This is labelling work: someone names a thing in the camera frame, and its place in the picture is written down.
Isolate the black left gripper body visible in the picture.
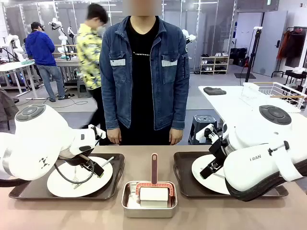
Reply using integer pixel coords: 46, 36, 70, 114
59, 146, 95, 166

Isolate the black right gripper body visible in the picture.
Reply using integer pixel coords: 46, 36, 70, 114
208, 138, 231, 166

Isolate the silver knife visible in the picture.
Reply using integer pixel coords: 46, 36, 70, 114
97, 157, 115, 170

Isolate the white round plate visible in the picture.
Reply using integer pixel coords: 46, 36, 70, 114
47, 157, 113, 198
191, 154, 232, 195

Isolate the silver fork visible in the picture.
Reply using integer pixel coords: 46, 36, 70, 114
71, 166, 83, 190

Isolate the brown plastic tray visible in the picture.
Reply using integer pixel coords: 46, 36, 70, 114
173, 151, 289, 199
9, 153, 125, 201

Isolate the person's right forearm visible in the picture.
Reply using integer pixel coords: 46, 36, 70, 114
100, 81, 120, 131

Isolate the person's left forearm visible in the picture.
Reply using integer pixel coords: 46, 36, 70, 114
171, 81, 190, 131

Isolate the person's right hand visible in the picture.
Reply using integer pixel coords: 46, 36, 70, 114
107, 129, 122, 145

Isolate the person's left hand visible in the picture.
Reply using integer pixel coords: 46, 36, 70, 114
169, 128, 184, 146

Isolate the dark grey plastic stool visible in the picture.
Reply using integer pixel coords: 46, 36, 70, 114
188, 114, 218, 145

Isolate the white side table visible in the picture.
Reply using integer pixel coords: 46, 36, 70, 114
198, 85, 307, 131

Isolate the folded grey cloth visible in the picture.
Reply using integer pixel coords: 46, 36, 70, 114
203, 87, 227, 96

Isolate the rectangular steel container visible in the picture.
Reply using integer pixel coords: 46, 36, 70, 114
121, 181, 178, 219

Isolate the dark coat on stand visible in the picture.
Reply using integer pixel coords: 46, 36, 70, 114
0, 87, 20, 131

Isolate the wooden shoe rack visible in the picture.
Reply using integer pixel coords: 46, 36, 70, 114
199, 56, 230, 75

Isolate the person in denim jacket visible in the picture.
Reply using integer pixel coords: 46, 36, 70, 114
99, 0, 190, 146

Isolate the black bag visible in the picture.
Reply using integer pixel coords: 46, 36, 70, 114
229, 47, 248, 67

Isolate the man in yellow jacket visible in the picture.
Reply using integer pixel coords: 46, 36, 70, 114
76, 2, 110, 131

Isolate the black clothes rack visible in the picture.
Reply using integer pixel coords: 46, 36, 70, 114
271, 25, 307, 79

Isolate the white background desk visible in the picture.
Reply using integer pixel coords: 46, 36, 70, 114
0, 61, 40, 100

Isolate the man in blue hoodie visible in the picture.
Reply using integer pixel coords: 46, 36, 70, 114
24, 21, 70, 103

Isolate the seated person in red jacket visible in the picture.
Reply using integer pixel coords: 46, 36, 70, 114
277, 30, 291, 60

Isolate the black jacket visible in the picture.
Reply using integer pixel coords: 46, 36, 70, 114
285, 30, 307, 68

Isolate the black tripod stand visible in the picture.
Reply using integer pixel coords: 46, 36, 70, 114
244, 26, 264, 83

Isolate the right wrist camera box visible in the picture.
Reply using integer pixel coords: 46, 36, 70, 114
195, 124, 224, 146

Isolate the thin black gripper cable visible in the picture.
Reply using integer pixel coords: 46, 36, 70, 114
54, 153, 96, 184

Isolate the right arm black cable sleeve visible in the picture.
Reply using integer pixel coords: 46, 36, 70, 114
224, 162, 307, 202

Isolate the arm black cable sleeve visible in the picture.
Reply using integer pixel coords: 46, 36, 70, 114
224, 162, 307, 202
0, 177, 31, 188

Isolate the black floor cable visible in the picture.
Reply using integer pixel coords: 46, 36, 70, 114
51, 97, 89, 108

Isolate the left arm black cable sleeve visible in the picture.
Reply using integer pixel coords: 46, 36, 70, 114
0, 177, 31, 188

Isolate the white wire dish rack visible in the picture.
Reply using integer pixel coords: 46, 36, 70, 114
241, 81, 307, 110

